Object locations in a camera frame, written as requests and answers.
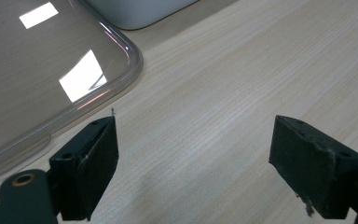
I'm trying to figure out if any white plastic container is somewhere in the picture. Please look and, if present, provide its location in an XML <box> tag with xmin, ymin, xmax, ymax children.
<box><xmin>82</xmin><ymin>0</ymin><xmax>201</xmax><ymax>31</ymax></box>

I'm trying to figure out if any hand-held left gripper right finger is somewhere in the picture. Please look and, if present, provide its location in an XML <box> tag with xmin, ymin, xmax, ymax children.
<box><xmin>268</xmin><ymin>115</ymin><xmax>358</xmax><ymax>220</ymax></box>

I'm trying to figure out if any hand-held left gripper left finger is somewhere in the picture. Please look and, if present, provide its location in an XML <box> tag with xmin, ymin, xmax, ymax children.
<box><xmin>48</xmin><ymin>115</ymin><xmax>119</xmax><ymax>222</ymax></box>

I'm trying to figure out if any clear plastic tray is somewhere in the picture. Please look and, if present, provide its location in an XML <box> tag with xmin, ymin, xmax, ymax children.
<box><xmin>0</xmin><ymin>0</ymin><xmax>145</xmax><ymax>179</ymax></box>

